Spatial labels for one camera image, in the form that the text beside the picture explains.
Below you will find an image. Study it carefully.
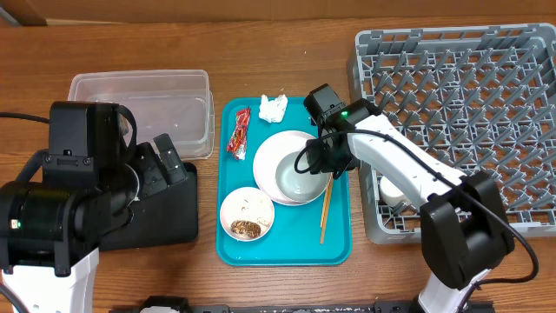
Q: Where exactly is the black plastic tray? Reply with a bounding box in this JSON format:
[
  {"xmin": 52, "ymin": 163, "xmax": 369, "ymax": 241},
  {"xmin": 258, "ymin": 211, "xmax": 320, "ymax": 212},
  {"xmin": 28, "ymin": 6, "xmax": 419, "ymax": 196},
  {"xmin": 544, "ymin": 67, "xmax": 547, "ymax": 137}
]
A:
[{"xmin": 100, "ymin": 163, "xmax": 198, "ymax": 251}]

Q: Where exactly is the grey dishwasher rack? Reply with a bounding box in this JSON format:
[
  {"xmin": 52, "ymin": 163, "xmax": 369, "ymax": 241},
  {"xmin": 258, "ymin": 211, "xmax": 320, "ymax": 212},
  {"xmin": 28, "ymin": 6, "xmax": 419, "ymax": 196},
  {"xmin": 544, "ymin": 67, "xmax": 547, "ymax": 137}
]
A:
[{"xmin": 347, "ymin": 23, "xmax": 555, "ymax": 237}]

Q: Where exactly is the teal plastic serving tray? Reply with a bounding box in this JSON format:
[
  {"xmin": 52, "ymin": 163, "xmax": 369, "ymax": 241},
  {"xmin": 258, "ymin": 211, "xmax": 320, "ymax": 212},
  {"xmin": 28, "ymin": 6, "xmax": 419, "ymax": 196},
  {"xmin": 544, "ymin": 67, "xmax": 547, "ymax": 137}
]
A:
[{"xmin": 216, "ymin": 97, "xmax": 353, "ymax": 266}]

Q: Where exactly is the small plate with food scraps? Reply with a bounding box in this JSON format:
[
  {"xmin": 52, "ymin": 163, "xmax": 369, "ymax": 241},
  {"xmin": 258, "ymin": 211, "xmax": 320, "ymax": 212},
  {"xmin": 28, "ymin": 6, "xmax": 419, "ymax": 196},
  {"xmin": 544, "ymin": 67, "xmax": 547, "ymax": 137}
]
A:
[{"xmin": 219, "ymin": 187, "xmax": 275, "ymax": 242}]

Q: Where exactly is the white cup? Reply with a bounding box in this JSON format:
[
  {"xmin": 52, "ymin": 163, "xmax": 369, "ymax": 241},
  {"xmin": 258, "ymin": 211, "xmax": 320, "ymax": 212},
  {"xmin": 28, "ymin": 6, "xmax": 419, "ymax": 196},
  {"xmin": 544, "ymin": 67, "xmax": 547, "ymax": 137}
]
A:
[{"xmin": 379, "ymin": 176, "xmax": 411, "ymax": 207}]

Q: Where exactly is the grey bowl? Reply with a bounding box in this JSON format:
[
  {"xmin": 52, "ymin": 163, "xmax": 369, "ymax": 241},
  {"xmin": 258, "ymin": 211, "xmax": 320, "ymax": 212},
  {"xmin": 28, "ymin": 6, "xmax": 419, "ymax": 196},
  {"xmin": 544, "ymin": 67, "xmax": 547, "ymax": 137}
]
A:
[{"xmin": 275, "ymin": 151, "xmax": 331, "ymax": 203}]

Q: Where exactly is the large pink plate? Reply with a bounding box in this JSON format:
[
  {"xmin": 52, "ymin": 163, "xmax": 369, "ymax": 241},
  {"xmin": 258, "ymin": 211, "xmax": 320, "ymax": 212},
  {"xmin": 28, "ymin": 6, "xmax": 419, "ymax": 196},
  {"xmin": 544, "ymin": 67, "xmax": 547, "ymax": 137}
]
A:
[{"xmin": 253, "ymin": 130, "xmax": 314, "ymax": 206}]

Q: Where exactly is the red snack wrapper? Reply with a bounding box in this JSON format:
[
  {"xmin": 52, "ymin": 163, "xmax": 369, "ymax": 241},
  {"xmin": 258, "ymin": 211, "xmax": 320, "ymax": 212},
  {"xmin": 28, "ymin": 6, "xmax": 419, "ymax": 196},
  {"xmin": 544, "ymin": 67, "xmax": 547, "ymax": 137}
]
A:
[{"xmin": 227, "ymin": 107, "xmax": 251, "ymax": 160}]

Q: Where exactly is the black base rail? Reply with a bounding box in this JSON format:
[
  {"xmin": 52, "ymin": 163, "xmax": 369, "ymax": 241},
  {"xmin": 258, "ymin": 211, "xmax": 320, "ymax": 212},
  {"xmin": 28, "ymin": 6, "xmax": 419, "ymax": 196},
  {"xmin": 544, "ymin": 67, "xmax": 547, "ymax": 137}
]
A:
[{"xmin": 109, "ymin": 296, "xmax": 421, "ymax": 313}]

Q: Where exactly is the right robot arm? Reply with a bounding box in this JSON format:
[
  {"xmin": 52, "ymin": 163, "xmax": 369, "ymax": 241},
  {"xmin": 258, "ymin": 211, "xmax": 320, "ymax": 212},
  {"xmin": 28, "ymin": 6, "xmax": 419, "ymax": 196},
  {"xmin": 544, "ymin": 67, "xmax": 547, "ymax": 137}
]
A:
[{"xmin": 302, "ymin": 84, "xmax": 514, "ymax": 312}]

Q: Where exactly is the crumpled white tissue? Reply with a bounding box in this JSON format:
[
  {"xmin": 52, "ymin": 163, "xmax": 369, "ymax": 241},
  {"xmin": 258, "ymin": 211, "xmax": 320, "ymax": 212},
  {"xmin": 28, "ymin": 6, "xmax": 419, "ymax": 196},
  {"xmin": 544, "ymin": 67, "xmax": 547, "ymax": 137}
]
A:
[{"xmin": 259, "ymin": 94, "xmax": 288, "ymax": 123}]

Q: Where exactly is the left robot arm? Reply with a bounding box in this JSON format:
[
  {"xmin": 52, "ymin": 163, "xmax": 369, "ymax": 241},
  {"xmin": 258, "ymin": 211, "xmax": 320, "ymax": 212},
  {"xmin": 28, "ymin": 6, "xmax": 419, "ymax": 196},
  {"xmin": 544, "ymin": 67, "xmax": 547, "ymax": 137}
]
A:
[{"xmin": 1, "ymin": 101, "xmax": 198, "ymax": 312}]

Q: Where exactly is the clear plastic bin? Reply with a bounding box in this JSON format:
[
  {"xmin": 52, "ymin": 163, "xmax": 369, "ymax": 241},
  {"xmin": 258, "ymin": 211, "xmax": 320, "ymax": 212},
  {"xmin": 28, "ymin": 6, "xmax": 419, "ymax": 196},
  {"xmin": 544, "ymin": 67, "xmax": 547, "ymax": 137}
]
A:
[{"xmin": 68, "ymin": 70, "xmax": 215, "ymax": 160}]

